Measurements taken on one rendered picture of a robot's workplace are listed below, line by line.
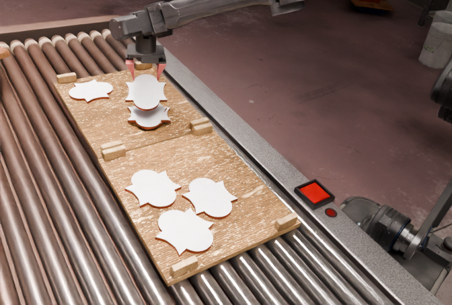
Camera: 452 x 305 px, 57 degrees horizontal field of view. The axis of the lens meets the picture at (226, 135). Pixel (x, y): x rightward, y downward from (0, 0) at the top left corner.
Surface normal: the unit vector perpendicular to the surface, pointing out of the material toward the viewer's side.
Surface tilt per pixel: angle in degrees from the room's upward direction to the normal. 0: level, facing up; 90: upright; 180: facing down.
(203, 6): 87
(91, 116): 0
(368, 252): 0
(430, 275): 0
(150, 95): 15
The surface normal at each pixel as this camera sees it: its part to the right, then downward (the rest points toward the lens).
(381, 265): 0.12, -0.80
